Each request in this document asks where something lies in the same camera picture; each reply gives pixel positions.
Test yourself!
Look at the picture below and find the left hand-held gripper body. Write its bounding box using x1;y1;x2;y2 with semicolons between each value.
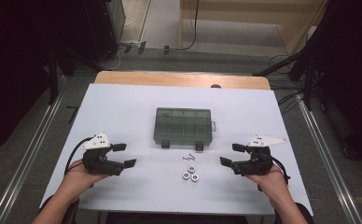
81;133;126;176

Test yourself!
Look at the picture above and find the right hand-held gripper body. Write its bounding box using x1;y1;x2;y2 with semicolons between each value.
231;134;288;176

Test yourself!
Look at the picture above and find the grey translucent compartment box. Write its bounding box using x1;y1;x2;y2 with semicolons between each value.
153;106;216;152

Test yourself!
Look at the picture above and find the person's right hand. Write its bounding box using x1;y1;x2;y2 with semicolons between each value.
244;163;290;197

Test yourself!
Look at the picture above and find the person's left hand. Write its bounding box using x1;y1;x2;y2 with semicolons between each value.
61;160;108;194

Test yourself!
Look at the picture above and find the white board sheet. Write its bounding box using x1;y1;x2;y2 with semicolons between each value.
39;83;313;217

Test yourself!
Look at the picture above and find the person's left leg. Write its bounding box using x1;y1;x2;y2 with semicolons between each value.
61;199;80;224

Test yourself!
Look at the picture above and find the person's leg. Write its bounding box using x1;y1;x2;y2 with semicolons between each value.
61;199;80;224
294;203;314;224

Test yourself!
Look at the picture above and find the person's right leg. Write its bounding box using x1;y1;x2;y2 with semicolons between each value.
294;203;314;224

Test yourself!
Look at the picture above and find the black metal stand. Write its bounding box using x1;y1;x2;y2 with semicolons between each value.
47;43;77;105
252;46;318;111

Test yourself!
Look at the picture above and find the black cabinet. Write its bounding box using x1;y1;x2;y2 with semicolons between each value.
54;0;127;63

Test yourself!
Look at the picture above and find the light wooden furniture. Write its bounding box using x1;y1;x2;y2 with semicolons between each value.
178;0;331;56

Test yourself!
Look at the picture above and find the dark curtain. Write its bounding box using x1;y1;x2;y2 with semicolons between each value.
0;0;87;160
294;0;362;169

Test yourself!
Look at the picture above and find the right hand-held gripper cable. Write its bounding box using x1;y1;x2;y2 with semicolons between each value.
271;155;292;192

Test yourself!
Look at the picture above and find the hand-held gripper cable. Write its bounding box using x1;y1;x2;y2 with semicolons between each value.
64;136;94;175
271;155;292;192

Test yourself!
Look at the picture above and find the left hand-held gripper cable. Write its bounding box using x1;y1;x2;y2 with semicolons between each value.
64;136;94;175

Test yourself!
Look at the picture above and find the black floor cable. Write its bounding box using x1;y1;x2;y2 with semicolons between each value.
276;89;304;118

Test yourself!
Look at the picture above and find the aluminium floor rail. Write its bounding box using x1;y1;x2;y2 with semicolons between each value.
295;92;362;224
0;90;67;224

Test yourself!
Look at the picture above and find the white floor cable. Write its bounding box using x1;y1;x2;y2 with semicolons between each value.
97;46;122;71

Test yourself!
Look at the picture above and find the hanging black cable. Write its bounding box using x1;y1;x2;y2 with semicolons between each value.
178;0;201;51

